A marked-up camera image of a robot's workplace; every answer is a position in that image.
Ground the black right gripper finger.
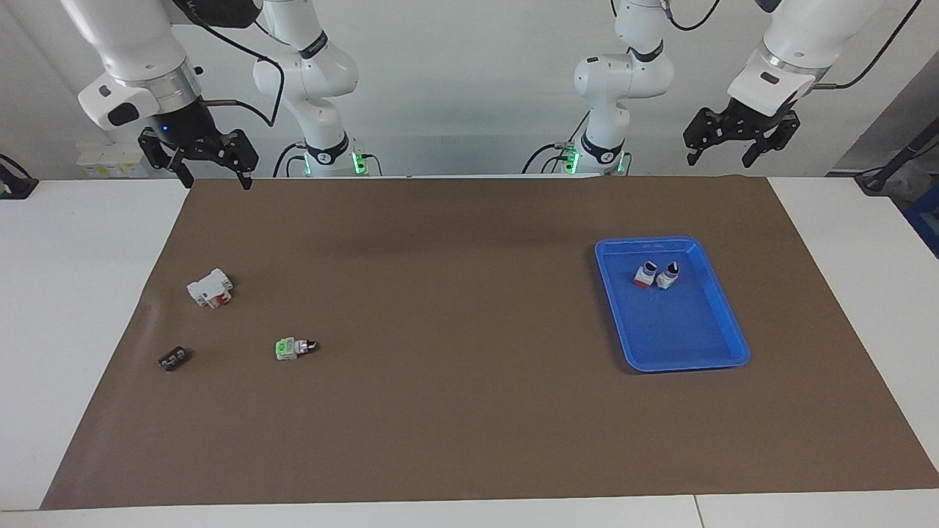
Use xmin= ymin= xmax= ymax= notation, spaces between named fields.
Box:
xmin=138 ymin=128 xmax=195 ymax=188
xmin=209 ymin=130 xmax=259 ymax=190

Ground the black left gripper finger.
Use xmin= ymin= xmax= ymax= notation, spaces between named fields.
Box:
xmin=742 ymin=114 xmax=800 ymax=168
xmin=682 ymin=109 xmax=734 ymax=166

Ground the bright green base rotary switch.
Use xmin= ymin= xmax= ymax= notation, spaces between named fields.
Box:
xmin=275 ymin=337 xmax=319 ymax=362

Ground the white box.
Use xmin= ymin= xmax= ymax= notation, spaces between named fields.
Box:
xmin=76 ymin=142 xmax=158 ymax=178

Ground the black tripod stand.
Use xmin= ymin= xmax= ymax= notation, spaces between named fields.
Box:
xmin=855 ymin=117 xmax=939 ymax=195

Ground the white red circuit breaker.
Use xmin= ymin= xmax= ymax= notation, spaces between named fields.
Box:
xmin=186 ymin=268 xmax=234 ymax=309

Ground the blue crate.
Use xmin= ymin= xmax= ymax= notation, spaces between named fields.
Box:
xmin=904 ymin=187 xmax=939 ymax=259

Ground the blue plastic tray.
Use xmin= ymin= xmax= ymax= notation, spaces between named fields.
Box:
xmin=594 ymin=235 xmax=751 ymax=373

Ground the brown table mat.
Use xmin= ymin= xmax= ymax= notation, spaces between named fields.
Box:
xmin=40 ymin=176 xmax=939 ymax=510

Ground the black right base cable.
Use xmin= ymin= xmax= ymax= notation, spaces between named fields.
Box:
xmin=273 ymin=142 xmax=305 ymax=178

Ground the black base cable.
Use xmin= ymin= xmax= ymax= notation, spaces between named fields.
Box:
xmin=522 ymin=110 xmax=591 ymax=175
xmin=273 ymin=142 xmax=305 ymax=178

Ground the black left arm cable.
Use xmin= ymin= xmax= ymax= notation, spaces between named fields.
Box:
xmin=660 ymin=0 xmax=924 ymax=90

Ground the black clamp mount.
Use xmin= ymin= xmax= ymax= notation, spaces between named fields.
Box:
xmin=0 ymin=154 xmax=39 ymax=200

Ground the black left base cable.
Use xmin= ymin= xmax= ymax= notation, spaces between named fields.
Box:
xmin=522 ymin=110 xmax=591 ymax=175

